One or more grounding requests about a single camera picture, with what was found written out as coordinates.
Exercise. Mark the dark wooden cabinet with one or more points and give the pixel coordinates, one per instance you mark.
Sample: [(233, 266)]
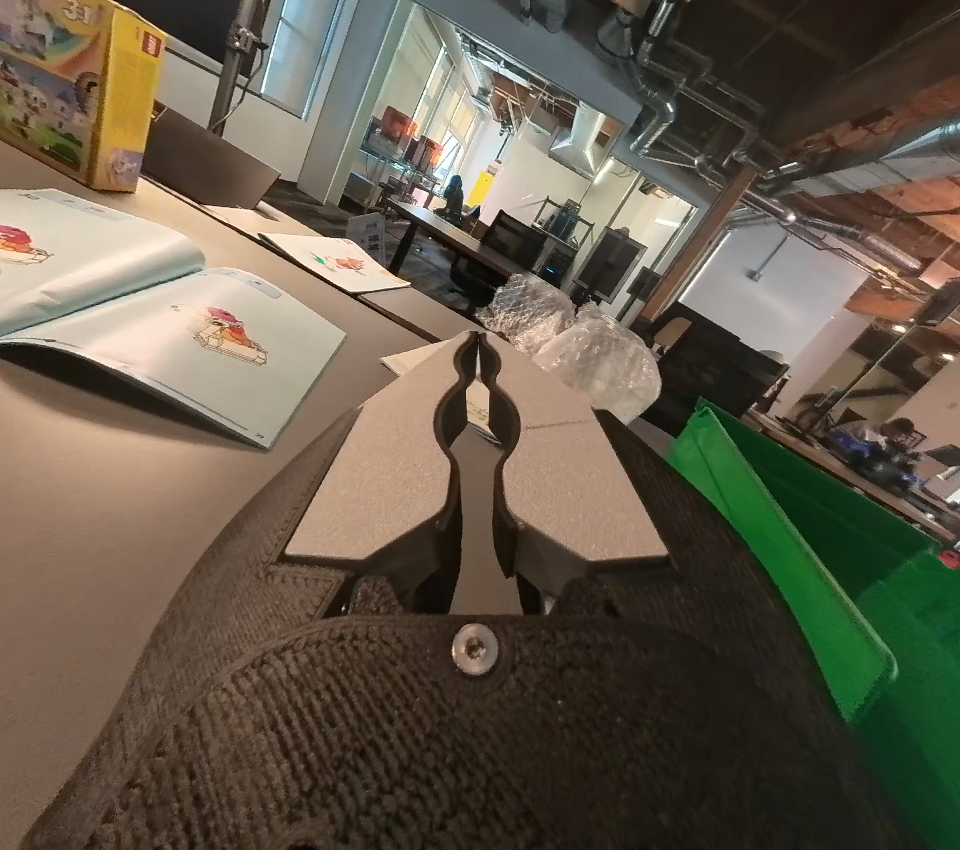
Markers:
[(712, 363)]

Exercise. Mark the green plastic bin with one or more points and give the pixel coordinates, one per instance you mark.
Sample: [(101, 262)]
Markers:
[(810, 550)]

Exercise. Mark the grey monitor stand pole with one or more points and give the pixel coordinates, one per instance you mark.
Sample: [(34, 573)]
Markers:
[(240, 40)]

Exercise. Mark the clear bubble wrap piece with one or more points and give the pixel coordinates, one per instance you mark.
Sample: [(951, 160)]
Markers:
[(600, 363), (525, 310)]

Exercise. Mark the wooden support post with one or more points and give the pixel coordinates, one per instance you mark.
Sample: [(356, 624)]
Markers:
[(705, 243)]

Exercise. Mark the shelf with orange boxes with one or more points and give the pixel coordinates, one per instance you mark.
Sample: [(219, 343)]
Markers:
[(409, 145)]

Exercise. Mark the white instruction leaflet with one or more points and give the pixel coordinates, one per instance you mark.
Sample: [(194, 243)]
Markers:
[(330, 261)]

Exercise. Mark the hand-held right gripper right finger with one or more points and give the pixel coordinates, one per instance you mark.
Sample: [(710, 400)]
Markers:
[(577, 490)]

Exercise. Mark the black screen on stand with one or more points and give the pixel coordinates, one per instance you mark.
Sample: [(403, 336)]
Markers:
[(611, 265)]

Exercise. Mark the yellow lego set box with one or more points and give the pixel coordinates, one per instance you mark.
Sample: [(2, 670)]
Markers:
[(60, 78)]

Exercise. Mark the long dark office desk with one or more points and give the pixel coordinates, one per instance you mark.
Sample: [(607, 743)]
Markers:
[(442, 228)]

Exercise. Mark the light blue instruction booklet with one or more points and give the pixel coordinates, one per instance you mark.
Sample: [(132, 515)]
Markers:
[(112, 265)]

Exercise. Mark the metal ventilation duct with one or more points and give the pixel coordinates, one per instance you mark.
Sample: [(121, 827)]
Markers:
[(675, 108)]

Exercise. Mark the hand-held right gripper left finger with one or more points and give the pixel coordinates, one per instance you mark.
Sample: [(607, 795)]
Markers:
[(390, 475)]

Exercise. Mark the black office chair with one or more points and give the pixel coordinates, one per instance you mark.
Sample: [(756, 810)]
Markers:
[(499, 250)]

